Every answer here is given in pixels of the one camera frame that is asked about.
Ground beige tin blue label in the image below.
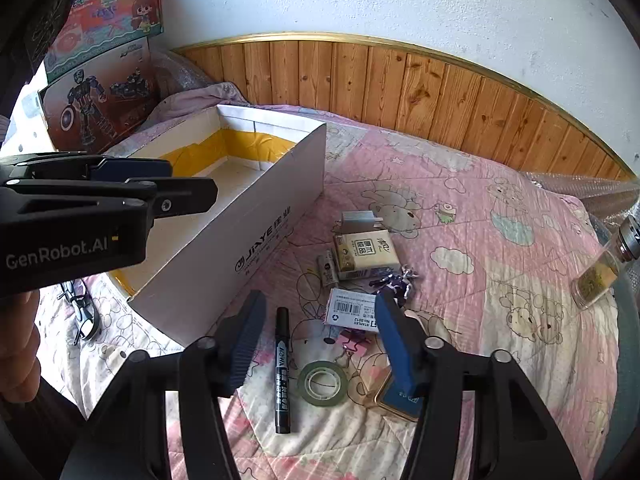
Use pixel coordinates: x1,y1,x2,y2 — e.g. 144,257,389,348
375,372,424,423

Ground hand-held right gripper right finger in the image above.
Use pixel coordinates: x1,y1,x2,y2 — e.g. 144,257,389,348
375,292,601,480

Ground small staples box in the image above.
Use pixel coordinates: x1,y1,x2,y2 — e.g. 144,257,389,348
322,288,382,341

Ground green tape roll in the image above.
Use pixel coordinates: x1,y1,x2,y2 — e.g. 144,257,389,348
297,360,349,405

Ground silver purple figurine keychain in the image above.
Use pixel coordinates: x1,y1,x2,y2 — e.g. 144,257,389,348
370,265,419,307

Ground beige tissue packet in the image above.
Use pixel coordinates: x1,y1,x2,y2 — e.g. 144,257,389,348
332,230,403,281

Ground small white battery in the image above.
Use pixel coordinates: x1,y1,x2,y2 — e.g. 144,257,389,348
316,250,346,289

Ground white cardboard box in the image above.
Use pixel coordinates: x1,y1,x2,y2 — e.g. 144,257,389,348
102,104,328,350

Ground pink binder clip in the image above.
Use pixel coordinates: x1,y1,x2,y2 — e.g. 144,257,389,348
336,337,374,366

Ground person's left hand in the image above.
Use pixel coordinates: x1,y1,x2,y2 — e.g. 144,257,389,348
0,289,42,406

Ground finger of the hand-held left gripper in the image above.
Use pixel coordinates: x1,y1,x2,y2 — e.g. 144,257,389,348
0,177,219,222
0,152,173,188

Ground robot toy box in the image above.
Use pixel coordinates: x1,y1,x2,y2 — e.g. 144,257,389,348
37,40,161,154

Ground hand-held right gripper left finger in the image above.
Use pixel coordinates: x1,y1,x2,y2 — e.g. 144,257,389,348
60,290,268,480

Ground pink printed blanket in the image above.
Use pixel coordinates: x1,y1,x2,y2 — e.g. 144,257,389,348
30,107,632,480

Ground black eyeglasses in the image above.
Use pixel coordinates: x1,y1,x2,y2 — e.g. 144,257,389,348
57,280,102,346

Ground colourful doll toy box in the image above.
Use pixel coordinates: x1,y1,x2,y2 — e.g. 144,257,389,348
44,0,164,84

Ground black marker pen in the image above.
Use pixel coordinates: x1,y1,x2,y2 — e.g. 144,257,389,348
274,306,294,435

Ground glass bottle silver cap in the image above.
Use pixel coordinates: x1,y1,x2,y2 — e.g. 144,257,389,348
572,217,640,311

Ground purple cloth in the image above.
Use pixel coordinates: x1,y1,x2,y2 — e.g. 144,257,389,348
145,81,251,127

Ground small grey white box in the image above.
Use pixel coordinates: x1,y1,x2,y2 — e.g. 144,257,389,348
341,211,384,234

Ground clear bubble wrap sheet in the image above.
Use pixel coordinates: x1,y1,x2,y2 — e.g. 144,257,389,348
150,50,222,107
520,170,640,242

